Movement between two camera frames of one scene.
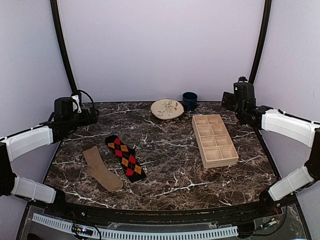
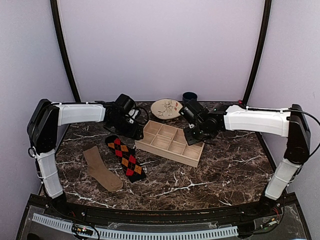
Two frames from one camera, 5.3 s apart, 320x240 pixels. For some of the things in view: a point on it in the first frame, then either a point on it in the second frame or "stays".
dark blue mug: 190,101 stays
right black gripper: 228,97 to 191,139
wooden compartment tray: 215,144 to 170,141
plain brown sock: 97,171 stays
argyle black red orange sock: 133,170 stays
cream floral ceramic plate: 166,109 stays
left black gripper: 93,117 to 134,132
